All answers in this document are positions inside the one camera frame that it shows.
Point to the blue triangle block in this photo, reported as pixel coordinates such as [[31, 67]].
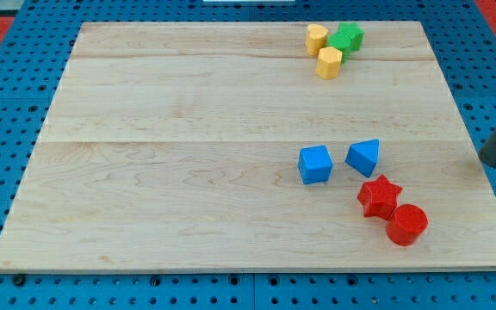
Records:
[[364, 156]]

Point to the red cylinder block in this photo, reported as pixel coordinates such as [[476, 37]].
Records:
[[406, 224]]

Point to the red star block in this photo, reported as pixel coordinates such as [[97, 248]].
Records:
[[379, 198]]

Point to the green star block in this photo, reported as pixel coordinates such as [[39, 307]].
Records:
[[354, 32]]

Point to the green cylinder block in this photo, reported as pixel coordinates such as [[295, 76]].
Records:
[[341, 42]]

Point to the yellow hexagon block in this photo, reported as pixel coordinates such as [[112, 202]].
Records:
[[329, 62]]

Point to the blue cube block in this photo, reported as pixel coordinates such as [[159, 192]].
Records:
[[314, 164]]

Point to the yellow heart block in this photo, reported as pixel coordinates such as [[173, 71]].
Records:
[[316, 38]]

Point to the wooden board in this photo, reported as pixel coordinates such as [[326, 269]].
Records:
[[172, 147]]

